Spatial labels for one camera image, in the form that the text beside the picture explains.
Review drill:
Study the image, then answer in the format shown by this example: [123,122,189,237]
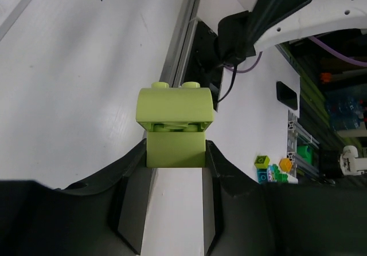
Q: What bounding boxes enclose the green lego pile background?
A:
[267,164,288,183]

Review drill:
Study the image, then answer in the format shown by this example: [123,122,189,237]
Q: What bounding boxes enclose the black phone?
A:
[276,81,298,111]

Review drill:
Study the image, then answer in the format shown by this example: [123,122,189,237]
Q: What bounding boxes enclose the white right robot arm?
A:
[212,0,366,66]

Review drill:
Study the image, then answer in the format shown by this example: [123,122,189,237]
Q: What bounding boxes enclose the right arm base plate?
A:
[193,21,223,111]

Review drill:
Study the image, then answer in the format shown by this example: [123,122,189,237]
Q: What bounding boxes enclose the pale green square lego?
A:
[146,131,206,168]

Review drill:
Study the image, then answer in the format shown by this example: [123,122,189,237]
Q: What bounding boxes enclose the cyan lego brick background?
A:
[257,169,268,184]

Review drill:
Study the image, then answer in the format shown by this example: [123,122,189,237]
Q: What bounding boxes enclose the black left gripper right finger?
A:
[202,141,366,255]

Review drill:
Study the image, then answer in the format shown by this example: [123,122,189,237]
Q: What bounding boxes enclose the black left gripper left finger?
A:
[1,141,152,255]

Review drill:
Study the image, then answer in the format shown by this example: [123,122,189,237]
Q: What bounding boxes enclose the yellow lego brick background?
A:
[279,158,293,173]

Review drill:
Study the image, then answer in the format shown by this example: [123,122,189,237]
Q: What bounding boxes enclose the blue water bottles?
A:
[325,91,366,131]

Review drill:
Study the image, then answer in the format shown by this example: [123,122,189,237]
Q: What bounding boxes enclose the lime lego brick background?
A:
[254,155,270,170]

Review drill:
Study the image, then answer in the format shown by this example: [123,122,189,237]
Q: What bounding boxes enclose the pale green curved lego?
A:
[135,82,214,132]

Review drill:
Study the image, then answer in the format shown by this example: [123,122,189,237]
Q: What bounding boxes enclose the green block background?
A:
[297,145,313,164]

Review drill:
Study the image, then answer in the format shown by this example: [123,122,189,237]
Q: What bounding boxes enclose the aluminium rail front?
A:
[159,0,200,87]

